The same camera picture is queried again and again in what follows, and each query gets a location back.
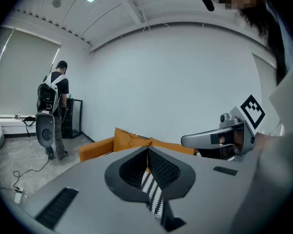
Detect plain orange cushion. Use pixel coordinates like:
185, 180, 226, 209
150, 137, 195, 156

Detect orange cushion with zipper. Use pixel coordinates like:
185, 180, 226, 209
113, 127, 152, 153

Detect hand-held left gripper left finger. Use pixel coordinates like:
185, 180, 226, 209
104, 146, 149, 203

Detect black white striped blanket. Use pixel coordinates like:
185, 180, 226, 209
140, 168, 165, 219

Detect black floor cable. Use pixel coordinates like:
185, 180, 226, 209
13, 152, 51, 192

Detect window roller blind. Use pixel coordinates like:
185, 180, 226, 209
0, 27, 62, 117

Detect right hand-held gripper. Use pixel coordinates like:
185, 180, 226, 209
180, 94, 266, 162

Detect black glass cabinet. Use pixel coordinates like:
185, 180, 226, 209
61, 97, 84, 139

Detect grey backpack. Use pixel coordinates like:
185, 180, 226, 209
36, 73, 64, 116

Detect black bag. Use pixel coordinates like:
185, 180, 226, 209
22, 116, 37, 138

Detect person's grey shirt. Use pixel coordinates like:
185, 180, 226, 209
230, 1, 293, 234

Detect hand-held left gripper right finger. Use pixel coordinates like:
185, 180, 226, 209
147, 146, 196, 201

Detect person's right forearm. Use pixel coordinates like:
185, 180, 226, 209
254, 131, 288, 157

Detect grey rounded pod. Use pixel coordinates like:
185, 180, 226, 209
35, 113, 56, 148

